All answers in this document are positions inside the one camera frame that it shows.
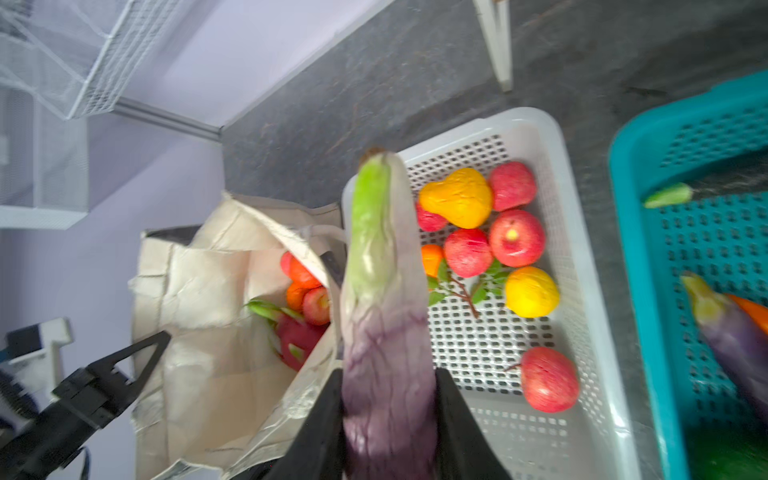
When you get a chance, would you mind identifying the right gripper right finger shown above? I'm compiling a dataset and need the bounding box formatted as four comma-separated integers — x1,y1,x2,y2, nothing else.
435,368,511,480

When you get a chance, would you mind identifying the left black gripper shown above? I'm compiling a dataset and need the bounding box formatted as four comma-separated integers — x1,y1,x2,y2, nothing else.
1,330,172,479

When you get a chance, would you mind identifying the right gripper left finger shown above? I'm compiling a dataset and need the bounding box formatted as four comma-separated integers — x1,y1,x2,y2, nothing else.
235,369,345,480

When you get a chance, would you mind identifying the light purple striped eggplant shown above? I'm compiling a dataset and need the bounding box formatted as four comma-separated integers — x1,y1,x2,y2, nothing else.
341,149,438,479

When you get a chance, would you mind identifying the cream canvas grocery bag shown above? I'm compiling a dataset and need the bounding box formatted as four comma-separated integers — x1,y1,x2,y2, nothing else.
130,193,345,479

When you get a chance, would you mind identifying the pink dragon fruit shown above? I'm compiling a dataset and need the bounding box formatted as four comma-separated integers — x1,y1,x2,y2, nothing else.
246,298,329,372

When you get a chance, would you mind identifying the orange fruit large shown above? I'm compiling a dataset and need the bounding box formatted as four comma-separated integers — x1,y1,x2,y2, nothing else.
285,282,310,314

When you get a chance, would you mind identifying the red tomato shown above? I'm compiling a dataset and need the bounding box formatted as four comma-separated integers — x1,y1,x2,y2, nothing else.
288,257,322,289

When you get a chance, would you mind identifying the red apple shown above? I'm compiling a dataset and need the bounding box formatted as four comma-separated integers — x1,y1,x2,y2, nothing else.
303,287,331,326
443,229,494,278
488,161,537,212
520,347,580,413
280,251,293,277
489,209,546,268
415,202,449,232

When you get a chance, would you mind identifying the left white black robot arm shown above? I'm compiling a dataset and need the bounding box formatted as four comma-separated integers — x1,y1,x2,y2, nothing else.
1,318,172,479

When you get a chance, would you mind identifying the leafy red twig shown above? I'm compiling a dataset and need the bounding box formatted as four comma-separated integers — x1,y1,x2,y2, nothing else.
426,260,511,319

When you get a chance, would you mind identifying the yellow lemon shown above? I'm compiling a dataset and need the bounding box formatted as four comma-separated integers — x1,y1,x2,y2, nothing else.
504,266,560,318

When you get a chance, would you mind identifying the small orange tangerine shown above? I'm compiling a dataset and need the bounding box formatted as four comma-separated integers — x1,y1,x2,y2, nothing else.
421,244,444,278

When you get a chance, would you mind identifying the small white mesh basket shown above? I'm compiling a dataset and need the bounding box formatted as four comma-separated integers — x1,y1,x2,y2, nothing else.
1,87,90,230

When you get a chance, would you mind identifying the yellow pear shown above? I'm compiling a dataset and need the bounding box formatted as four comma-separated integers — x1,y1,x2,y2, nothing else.
419,168,493,229

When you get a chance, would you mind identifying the green avocado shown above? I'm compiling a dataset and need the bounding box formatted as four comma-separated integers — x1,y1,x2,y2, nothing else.
686,425,767,480

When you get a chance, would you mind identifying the orange carrot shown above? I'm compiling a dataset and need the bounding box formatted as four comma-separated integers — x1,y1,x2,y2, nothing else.
728,294,768,333

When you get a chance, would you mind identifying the teal plastic vegetable basket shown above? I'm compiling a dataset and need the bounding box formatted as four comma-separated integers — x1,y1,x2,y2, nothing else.
609,72,767,479

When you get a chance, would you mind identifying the dark eggplant green stem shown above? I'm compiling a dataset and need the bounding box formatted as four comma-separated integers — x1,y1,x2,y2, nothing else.
643,149,767,209

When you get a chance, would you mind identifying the white wooden two-tier shelf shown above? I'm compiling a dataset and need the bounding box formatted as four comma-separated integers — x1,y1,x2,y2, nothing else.
473,0,513,92

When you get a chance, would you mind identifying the long white wire basket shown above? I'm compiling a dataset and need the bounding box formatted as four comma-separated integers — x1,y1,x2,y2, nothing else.
1,1,181,120

